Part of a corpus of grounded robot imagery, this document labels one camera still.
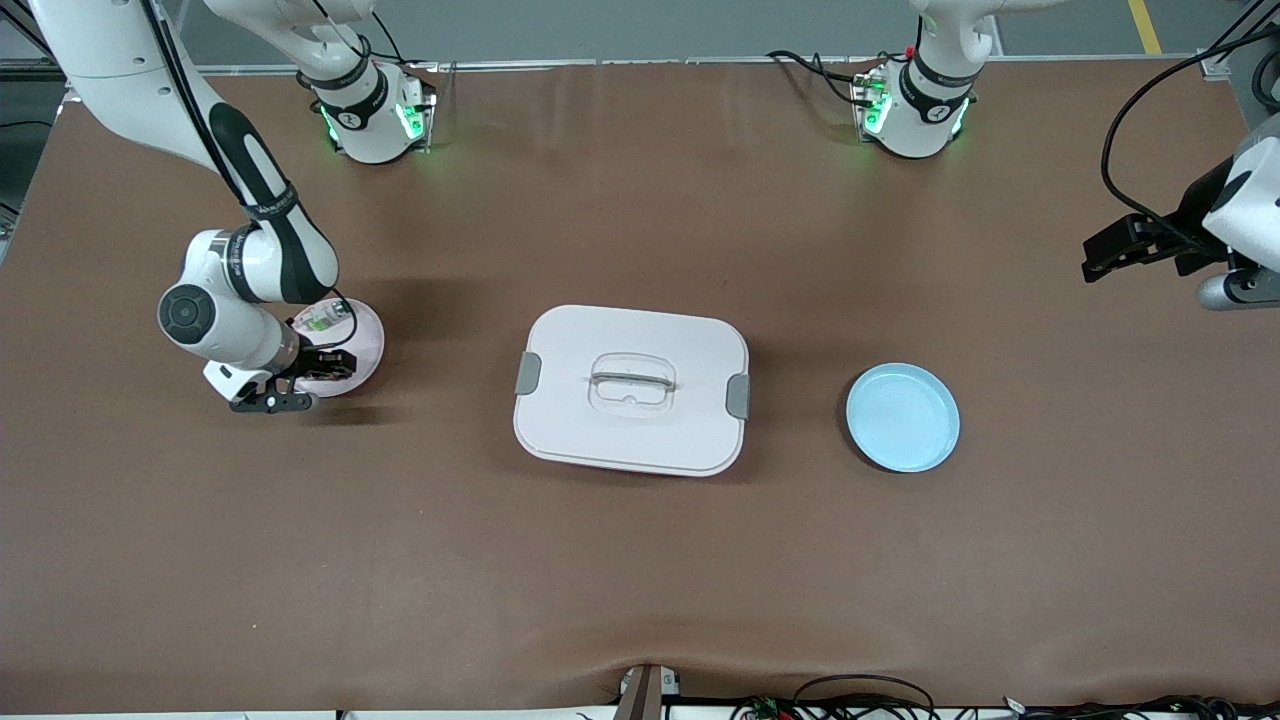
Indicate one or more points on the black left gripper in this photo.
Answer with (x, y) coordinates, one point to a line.
(1188, 227)

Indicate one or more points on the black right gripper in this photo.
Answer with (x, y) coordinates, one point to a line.
(309, 359)

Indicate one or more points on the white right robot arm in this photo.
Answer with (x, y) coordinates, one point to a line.
(100, 50)

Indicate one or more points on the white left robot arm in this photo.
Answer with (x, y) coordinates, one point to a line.
(925, 110)

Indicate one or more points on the white lidded box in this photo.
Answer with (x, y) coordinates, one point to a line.
(630, 430)

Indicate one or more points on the pink plate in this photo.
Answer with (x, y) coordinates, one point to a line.
(368, 335)

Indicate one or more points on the light blue plate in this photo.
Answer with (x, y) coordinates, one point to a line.
(903, 418)

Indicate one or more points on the white green switch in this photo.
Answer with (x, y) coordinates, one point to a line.
(325, 318)

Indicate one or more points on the aluminium frame post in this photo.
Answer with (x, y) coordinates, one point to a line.
(30, 68)
(1215, 62)

